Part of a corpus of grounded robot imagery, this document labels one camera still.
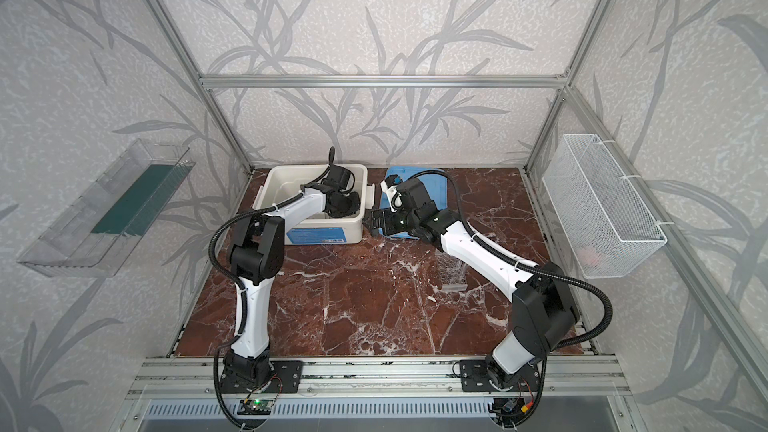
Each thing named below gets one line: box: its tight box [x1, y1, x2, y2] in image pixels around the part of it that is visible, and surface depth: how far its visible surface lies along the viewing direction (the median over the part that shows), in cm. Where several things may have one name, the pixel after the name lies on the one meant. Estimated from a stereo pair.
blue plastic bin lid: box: [379, 228, 419, 240], surface depth 74 cm
